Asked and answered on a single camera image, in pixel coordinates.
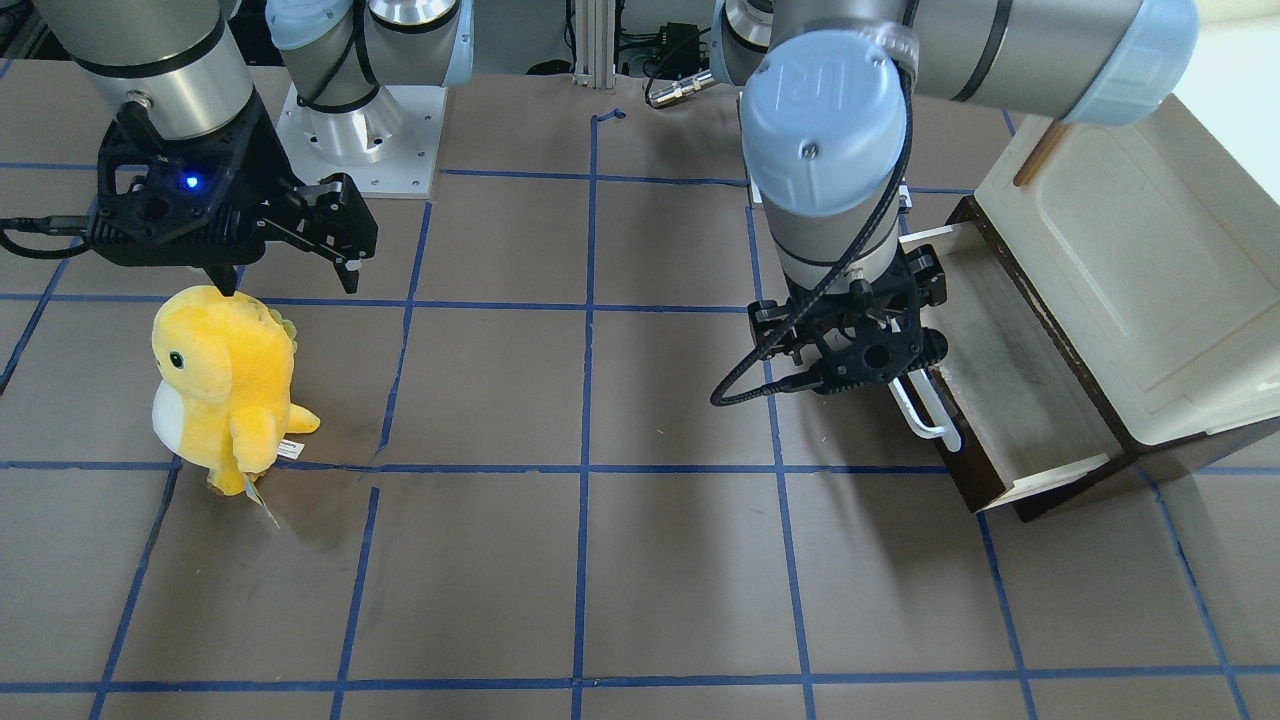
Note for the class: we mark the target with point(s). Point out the white drawer handle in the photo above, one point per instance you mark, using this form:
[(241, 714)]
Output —
[(924, 410)]

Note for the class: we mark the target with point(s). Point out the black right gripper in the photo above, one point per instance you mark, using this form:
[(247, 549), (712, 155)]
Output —
[(262, 150)]

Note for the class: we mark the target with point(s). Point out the yellow plush dinosaur toy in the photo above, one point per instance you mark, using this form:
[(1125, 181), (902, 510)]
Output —
[(224, 402)]

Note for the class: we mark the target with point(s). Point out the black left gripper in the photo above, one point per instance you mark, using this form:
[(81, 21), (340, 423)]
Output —
[(926, 282)]

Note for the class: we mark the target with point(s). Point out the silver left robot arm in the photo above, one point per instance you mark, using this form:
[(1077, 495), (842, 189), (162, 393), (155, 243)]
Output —
[(827, 127)]

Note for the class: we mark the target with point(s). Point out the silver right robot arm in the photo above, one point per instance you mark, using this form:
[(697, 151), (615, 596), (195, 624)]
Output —
[(181, 61)]

